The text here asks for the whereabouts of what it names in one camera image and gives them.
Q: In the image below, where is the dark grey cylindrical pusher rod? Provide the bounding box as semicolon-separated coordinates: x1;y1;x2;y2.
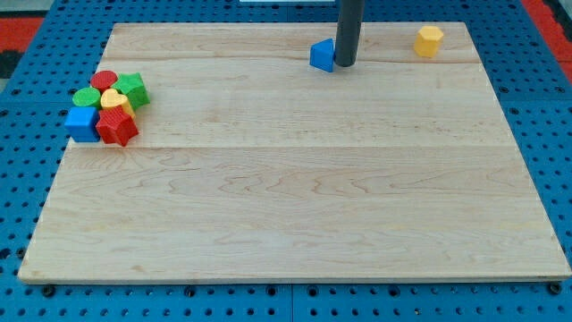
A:
334;0;366;67

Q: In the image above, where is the blue triangle block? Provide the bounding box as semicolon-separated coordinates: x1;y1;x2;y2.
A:
309;38;335;72

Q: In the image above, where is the yellow hexagon block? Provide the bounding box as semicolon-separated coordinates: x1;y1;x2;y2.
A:
413;25;444;58

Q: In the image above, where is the wooden board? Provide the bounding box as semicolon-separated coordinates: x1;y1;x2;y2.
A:
19;22;571;284

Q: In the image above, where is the green star block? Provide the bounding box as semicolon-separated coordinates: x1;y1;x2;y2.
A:
111;72;150;111

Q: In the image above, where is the yellow heart block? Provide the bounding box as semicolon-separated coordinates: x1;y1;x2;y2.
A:
100;89;136;118

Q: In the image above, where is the red star block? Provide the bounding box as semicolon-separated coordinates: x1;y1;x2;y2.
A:
96;106;139;147

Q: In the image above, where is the red cylinder block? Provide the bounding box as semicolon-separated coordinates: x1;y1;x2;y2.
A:
90;70;118;93

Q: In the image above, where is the green cylinder block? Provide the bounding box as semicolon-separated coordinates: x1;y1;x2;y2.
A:
72;87;101;110

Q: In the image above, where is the blue cube block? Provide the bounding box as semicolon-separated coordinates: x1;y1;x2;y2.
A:
64;106;100;142

